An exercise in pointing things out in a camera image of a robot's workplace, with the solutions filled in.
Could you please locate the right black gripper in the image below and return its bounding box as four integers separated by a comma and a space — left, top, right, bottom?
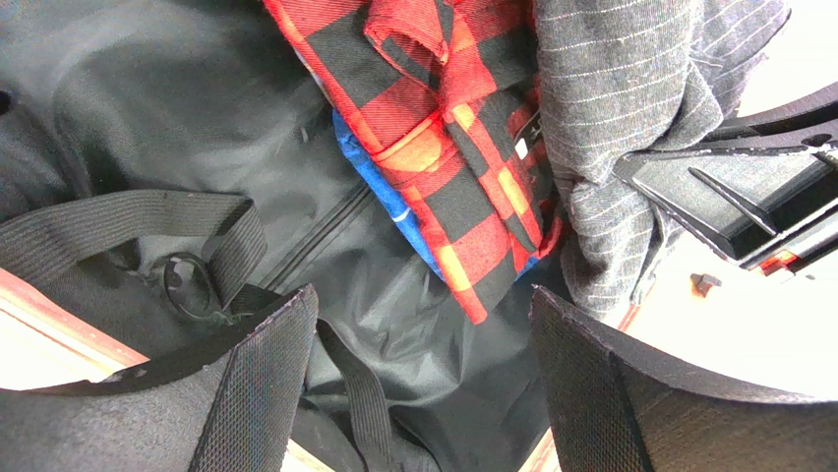
613, 84, 837, 272

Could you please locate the red black plaid shirt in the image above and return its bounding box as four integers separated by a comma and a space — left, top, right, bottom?
266, 1, 561, 324

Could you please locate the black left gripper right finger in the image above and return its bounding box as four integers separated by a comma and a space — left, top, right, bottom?
530, 286, 837, 471

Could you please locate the dark pinstripe shirt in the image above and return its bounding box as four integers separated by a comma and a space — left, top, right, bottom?
534, 1, 791, 322

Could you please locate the pink suitcase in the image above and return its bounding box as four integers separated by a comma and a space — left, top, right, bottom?
0, 0, 656, 472

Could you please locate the blue plaid shirt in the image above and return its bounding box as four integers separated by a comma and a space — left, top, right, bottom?
330, 107, 545, 283

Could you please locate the black board clip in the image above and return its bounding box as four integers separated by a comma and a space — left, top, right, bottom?
689, 273, 723, 298

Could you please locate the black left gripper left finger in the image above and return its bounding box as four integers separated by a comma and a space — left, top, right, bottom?
1, 285, 319, 471

